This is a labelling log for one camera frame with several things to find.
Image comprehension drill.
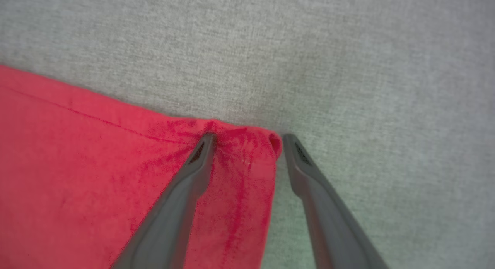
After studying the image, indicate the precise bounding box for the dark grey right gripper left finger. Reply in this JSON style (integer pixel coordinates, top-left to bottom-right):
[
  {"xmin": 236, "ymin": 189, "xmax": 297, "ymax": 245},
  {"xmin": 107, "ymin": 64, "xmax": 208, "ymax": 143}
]
[{"xmin": 111, "ymin": 133, "xmax": 216, "ymax": 269}]

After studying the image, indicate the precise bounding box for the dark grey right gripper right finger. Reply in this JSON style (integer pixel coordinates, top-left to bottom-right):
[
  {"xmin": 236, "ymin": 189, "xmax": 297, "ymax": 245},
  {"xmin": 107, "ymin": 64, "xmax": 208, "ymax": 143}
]
[{"xmin": 283, "ymin": 134, "xmax": 389, "ymax": 269}]

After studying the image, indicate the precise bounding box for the red and white basketball jersey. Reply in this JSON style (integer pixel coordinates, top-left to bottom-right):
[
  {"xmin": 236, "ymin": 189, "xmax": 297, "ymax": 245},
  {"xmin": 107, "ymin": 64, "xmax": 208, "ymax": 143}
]
[{"xmin": 0, "ymin": 65, "xmax": 283, "ymax": 269}]

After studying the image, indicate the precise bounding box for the grey fabric sofa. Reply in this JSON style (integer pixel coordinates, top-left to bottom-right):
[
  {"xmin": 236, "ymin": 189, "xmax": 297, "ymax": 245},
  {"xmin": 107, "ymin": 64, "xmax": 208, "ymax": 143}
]
[{"xmin": 0, "ymin": 0, "xmax": 495, "ymax": 269}]

